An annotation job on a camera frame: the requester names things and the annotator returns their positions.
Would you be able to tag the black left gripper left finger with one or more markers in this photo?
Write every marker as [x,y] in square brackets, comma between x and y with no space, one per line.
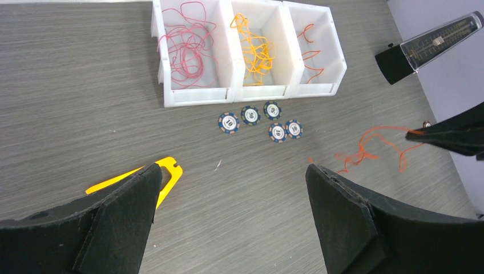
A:
[105,232]

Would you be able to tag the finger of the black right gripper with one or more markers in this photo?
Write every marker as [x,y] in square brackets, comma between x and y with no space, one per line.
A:
[462,134]

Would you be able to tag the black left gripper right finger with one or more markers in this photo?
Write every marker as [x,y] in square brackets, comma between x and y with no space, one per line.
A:
[363,231]

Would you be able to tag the yellow triangular plastic part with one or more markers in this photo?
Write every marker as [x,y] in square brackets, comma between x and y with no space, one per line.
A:
[168,164]

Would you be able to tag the black wedge stand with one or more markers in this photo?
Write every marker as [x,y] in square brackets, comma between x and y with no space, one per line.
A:
[400,61]

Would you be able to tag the black poker chip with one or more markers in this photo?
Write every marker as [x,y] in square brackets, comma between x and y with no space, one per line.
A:
[272,110]
[229,123]
[294,129]
[250,115]
[277,132]

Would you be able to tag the right clear plastic bin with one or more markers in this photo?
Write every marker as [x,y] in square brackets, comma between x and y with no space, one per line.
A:
[321,51]

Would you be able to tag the clear plastic bin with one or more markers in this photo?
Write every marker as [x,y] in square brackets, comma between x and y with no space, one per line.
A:
[197,61]
[268,62]
[321,51]

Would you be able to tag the middle clear plastic bin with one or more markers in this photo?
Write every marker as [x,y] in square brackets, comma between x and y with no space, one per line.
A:
[268,62]

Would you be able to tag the left clear plastic bin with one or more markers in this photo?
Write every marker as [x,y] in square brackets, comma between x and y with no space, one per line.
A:
[197,61]

